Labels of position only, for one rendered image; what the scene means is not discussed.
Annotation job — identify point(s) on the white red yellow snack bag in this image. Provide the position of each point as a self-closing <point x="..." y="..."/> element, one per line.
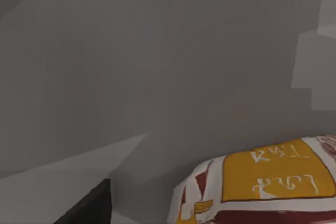
<point x="262" y="182"/>

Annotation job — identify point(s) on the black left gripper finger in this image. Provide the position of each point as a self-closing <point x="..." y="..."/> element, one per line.
<point x="92" y="207"/>

